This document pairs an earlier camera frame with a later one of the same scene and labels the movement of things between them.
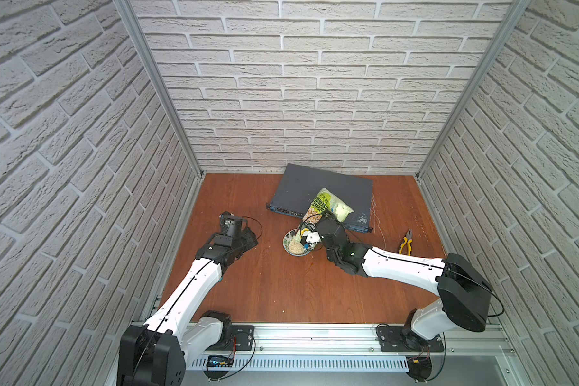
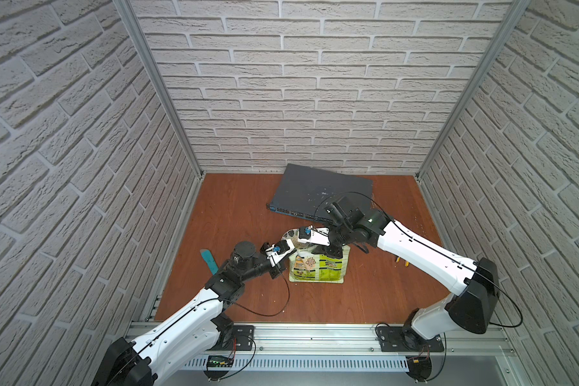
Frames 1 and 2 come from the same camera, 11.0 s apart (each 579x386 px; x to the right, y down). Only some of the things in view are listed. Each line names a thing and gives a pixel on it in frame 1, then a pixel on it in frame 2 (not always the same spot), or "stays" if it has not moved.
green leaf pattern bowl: (293, 244) stays
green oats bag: (326, 202) -> (306, 266)
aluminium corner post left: (158, 76) stays
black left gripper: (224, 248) -> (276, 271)
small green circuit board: (219, 361) stays
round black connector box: (420, 367) stays
